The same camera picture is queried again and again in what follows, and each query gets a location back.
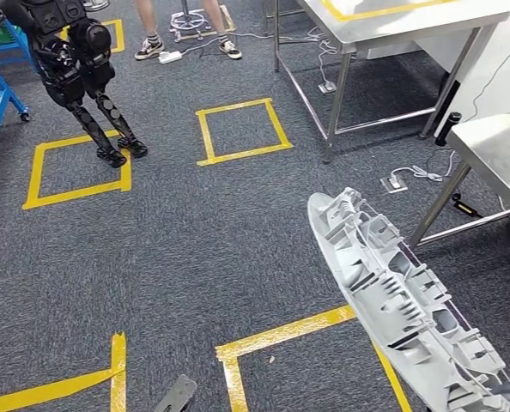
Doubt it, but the person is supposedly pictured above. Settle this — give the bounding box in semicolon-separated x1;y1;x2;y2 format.
134;0;242;61

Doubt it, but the thin black cable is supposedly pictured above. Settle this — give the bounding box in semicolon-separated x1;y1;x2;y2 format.
465;22;510;124

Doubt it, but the white floor cable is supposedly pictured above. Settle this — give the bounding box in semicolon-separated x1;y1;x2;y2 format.
306;25;339;87
179;28;282;58
390;150;455;183

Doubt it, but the grey plastic wheel hubcap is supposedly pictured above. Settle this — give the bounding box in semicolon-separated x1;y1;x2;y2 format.
307;187;510;412

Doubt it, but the yellow tape on steel table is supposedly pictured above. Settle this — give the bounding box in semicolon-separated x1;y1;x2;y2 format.
319;0;455;22

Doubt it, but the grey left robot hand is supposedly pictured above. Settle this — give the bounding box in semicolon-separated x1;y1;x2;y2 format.
154;373;199;412

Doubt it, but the steel workbench table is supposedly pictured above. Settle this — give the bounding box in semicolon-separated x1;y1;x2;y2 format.
409;107;510;251

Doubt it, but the black and yellow tool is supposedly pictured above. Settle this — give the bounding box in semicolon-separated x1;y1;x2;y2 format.
451;193;481;219

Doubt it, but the chrome stool base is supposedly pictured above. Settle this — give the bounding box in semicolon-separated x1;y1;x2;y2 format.
169;0;211;44

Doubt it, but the yellow floor tape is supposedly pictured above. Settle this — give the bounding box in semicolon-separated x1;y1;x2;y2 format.
0;332;127;412
59;18;125;54
195;97;293;167
175;4;237;42
21;129;132;211

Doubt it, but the black humanoid robot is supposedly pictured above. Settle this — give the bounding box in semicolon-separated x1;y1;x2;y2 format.
0;0;149;169

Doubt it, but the black cylinder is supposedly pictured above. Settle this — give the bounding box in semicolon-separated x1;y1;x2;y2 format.
434;112;463;148

